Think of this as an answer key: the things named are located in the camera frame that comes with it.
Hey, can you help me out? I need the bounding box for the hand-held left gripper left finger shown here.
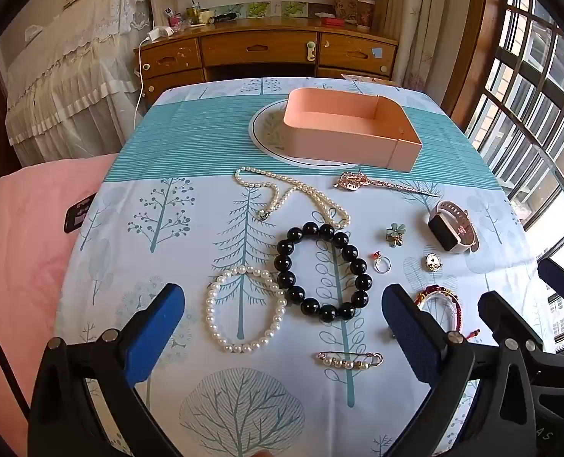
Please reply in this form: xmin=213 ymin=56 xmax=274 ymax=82
xmin=29 ymin=283 xmax=187 ymax=457

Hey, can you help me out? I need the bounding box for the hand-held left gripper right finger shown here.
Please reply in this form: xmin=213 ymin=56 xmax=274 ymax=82
xmin=381 ymin=284 xmax=540 ymax=457

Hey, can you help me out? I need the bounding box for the red cord bracelet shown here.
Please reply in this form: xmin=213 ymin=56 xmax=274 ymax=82
xmin=413 ymin=284 xmax=483 ymax=344

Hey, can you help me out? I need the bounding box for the white pearl bracelet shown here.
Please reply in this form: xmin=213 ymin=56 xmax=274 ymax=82
xmin=206 ymin=265 xmax=287 ymax=354

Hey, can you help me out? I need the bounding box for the gold pearl safety pin brooch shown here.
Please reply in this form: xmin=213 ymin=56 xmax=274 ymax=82
xmin=317 ymin=350 xmax=385 ymax=369

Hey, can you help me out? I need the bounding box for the pink strap smartwatch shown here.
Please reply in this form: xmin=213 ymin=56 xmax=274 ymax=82
xmin=427 ymin=200 xmax=480 ymax=254

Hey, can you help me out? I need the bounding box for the green flower brooch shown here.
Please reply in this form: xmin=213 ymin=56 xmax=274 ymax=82
xmin=384 ymin=222 xmax=407 ymax=247

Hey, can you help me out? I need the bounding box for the black bead bracelet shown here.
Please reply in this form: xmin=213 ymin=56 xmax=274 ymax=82
xmin=273 ymin=221 xmax=373 ymax=321

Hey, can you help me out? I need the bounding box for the white pearl necklace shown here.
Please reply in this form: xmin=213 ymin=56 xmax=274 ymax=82
xmin=234 ymin=166 xmax=352 ymax=230

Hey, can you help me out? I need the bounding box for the pink box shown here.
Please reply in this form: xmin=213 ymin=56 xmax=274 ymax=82
xmin=282 ymin=88 xmax=423 ymax=173

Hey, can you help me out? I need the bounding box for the black smartphone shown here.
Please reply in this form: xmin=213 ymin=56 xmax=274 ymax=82
xmin=63 ymin=192 xmax=98 ymax=234

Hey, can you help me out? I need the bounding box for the pink blanket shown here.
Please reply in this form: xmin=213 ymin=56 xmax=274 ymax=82
xmin=0 ymin=155 xmax=121 ymax=457

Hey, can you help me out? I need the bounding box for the gold ornate hairpin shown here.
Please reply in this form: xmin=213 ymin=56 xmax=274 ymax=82
xmin=332 ymin=170 xmax=442 ymax=198

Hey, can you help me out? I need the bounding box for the tree print tablecloth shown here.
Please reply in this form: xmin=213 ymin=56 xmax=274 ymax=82
xmin=56 ymin=76 xmax=556 ymax=457

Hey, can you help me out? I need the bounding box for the window with dark grid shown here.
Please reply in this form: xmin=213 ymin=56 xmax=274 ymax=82
xmin=463 ymin=0 xmax=564 ymax=353

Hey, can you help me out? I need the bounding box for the white plate with leaf print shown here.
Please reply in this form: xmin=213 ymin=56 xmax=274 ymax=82
xmin=248 ymin=99 xmax=359 ymax=168

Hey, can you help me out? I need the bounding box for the white lace cover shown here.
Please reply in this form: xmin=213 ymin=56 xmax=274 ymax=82
xmin=6 ymin=0 xmax=152 ymax=165

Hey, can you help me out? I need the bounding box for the beige curtain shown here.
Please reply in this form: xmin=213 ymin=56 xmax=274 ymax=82
xmin=387 ymin=0 xmax=490 ymax=105

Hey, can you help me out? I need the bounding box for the wooden desk with drawers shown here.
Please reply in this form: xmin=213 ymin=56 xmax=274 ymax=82
xmin=133 ymin=15 xmax=399 ymax=105

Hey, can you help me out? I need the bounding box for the white charger cable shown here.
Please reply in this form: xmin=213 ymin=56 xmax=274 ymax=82
xmin=134 ymin=38 xmax=150 ymax=121

